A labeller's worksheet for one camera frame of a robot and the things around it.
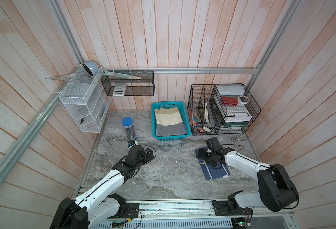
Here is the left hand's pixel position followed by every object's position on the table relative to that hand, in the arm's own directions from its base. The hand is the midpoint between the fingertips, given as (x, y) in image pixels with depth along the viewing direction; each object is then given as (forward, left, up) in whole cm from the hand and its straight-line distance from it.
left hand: (147, 155), depth 85 cm
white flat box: (+45, -59, +15) cm, 76 cm away
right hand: (+3, -34, -6) cm, 35 cm away
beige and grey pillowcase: (+28, -14, -1) cm, 32 cm away
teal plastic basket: (+44, -5, 0) cm, 45 cm away
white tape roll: (+36, -64, +12) cm, 75 cm away
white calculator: (+41, +21, +18) cm, 50 cm away
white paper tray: (+22, -58, +11) cm, 63 cm away
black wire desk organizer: (+25, -49, +15) cm, 57 cm away
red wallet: (+34, -55, +15) cm, 66 cm away
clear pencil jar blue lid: (+17, +13, +12) cm, 24 cm away
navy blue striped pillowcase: (-8, -40, -7) cm, 42 cm away
